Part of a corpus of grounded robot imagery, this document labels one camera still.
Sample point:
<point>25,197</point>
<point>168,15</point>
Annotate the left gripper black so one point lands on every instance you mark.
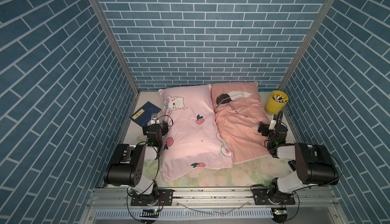
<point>163,129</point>

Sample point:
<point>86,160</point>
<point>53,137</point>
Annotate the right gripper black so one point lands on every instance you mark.
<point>265,128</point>

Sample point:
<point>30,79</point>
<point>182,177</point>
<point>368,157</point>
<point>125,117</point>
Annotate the light pink bunny pillow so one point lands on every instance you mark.
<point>193,140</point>

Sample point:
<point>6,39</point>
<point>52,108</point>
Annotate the salmon pink feather pillow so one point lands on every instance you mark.
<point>238,114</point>

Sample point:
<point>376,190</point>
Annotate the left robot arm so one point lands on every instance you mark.
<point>125,167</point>

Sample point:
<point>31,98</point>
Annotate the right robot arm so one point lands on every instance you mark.
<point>312,165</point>

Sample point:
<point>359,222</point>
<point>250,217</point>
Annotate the dark blue booklet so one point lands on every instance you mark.
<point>144,114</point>

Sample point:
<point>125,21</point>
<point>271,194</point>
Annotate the yellow pen cup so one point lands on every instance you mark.
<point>272,107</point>

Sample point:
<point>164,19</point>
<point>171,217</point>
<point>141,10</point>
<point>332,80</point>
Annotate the markers in cup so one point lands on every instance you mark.
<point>280,99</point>

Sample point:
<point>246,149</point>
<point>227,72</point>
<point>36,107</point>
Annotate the floral table mat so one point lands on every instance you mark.
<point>261,170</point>

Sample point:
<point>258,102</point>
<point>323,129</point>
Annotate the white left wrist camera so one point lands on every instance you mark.
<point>153,120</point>

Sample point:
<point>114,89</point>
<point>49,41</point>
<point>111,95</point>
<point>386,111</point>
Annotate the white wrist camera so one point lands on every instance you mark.
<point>272,124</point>
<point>153,120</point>

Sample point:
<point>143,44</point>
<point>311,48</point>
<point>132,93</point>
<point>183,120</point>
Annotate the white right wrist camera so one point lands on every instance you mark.
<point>272,124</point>

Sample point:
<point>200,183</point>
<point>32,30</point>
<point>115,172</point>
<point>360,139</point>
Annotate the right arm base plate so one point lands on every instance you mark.
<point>264,196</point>

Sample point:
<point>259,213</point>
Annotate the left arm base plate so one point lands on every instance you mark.
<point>161,196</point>

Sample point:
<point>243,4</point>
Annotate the aluminium mounting rail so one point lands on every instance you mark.
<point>214,205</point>

